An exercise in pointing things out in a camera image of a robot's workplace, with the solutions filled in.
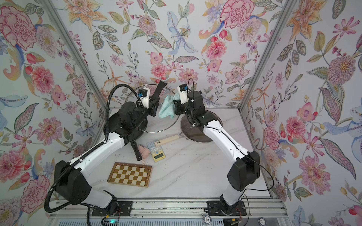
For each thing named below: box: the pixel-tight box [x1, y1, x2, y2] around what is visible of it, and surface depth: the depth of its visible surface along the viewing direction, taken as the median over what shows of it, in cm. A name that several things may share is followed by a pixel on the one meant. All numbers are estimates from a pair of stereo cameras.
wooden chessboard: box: [106, 161, 153, 188], surface depth 85 cm
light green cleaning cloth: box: [158, 92, 181, 119], surface depth 73 cm
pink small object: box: [138, 144, 151, 160], surface depth 93 cm
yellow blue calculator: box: [146, 138, 166, 163], surface depth 96 cm
